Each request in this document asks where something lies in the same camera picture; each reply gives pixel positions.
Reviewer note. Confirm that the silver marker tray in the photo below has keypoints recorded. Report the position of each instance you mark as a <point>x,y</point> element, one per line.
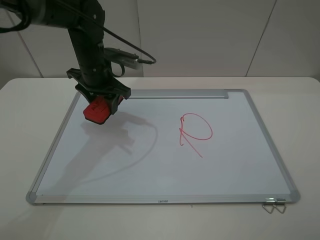
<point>179,94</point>

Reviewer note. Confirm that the metal binder clip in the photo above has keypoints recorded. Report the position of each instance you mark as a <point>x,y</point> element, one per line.
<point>269,205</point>
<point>280,205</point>

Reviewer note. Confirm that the white whiteboard aluminium frame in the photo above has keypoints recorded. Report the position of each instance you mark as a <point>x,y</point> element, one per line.
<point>164,151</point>

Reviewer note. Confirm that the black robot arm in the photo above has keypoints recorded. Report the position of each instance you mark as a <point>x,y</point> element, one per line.
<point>84,21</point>

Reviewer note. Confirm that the left metal binder clip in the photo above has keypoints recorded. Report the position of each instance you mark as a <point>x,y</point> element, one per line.
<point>269,205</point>

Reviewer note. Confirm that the right metal binder clip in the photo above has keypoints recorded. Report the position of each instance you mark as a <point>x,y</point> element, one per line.
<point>280,205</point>

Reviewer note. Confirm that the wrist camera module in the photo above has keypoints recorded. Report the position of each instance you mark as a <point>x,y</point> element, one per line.
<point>117,56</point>

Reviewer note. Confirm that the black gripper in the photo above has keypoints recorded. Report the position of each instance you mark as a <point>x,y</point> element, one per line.
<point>94,76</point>

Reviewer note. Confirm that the red whiteboard eraser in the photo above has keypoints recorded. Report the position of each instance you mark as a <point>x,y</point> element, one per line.
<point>97,111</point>

